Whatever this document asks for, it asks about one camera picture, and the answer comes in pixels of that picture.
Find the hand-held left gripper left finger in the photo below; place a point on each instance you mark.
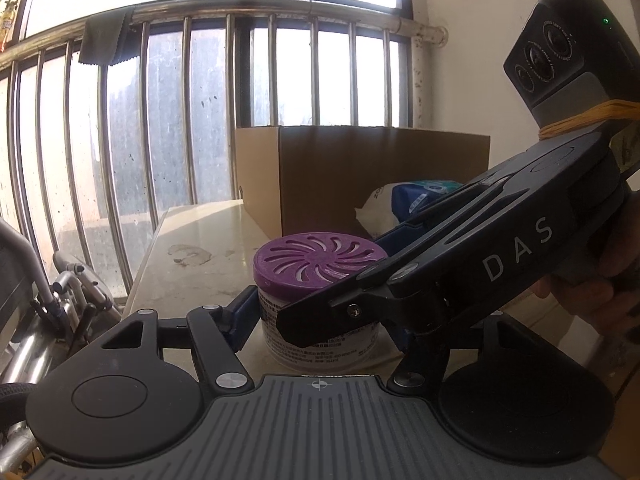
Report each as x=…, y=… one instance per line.
x=241, y=316

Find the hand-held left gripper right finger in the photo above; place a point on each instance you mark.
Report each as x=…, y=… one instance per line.
x=400, y=342

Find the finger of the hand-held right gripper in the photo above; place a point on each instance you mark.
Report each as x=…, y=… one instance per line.
x=415, y=230
x=330, y=317

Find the blue and white tissue pack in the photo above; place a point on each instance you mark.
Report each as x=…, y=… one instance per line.
x=395, y=205

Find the purple lid air freshener jar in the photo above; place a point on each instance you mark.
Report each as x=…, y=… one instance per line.
x=310, y=255

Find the cardboard box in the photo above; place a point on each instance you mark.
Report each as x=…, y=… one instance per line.
x=325, y=175

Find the person's right hand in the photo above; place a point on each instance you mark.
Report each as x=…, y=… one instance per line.
x=600, y=295

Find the yellow rubber band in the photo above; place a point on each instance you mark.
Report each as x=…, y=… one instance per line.
x=590, y=116

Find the wheelchair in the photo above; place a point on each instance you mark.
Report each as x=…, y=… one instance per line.
x=65, y=285

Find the metal window railing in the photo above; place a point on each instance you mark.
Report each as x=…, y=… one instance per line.
x=250, y=10

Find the grey cloth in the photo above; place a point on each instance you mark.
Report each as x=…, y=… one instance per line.
x=105, y=40

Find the yellow bottle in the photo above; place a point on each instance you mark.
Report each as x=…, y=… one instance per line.
x=6, y=27

